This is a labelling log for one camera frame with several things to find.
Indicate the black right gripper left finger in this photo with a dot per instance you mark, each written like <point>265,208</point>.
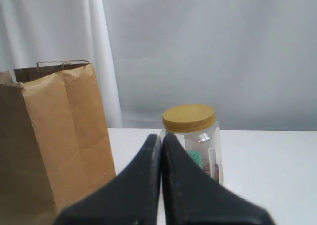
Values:
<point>131,198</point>

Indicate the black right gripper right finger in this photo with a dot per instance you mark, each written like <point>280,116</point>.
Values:
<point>191,197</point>

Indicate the clear jar yellow lid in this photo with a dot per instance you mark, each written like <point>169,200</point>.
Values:
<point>196,128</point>

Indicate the brown paper bag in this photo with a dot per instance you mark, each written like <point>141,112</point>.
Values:
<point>54,143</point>

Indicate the white backdrop curtain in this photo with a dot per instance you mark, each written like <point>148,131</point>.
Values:
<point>51,30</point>

